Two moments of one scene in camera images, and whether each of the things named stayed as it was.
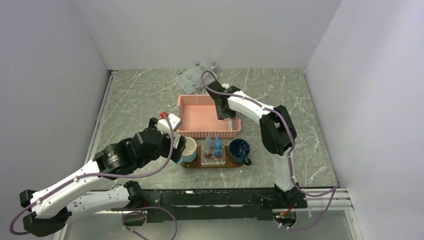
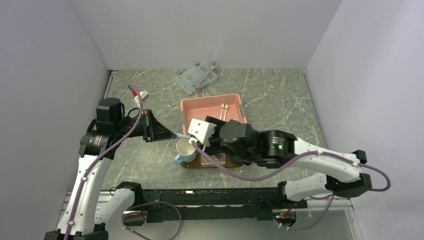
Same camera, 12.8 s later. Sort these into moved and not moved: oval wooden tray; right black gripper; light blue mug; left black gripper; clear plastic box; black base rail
Moved: left black gripper; right black gripper
Not moved: clear plastic box; oval wooden tray; light blue mug; black base rail
